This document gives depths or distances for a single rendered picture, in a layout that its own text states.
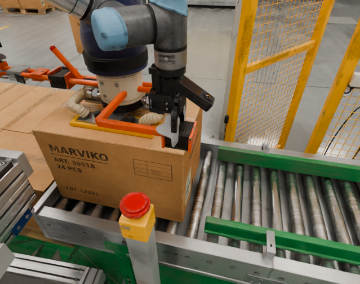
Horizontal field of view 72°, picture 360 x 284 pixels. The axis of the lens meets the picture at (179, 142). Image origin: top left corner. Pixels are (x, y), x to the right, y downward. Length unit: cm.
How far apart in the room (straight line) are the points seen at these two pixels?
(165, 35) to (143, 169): 55
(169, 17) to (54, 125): 70
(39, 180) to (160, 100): 101
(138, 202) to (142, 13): 40
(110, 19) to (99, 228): 83
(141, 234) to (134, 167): 38
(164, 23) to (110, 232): 83
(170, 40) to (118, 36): 11
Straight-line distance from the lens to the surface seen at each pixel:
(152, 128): 72
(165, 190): 100
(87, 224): 115
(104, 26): 51
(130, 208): 59
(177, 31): 56
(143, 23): 53
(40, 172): 154
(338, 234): 132
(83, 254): 179
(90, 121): 101
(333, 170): 148
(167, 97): 61
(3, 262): 79
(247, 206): 131
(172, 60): 57
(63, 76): 109
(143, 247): 70
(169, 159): 87
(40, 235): 195
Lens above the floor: 151
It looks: 39 degrees down
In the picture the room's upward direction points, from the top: straight up
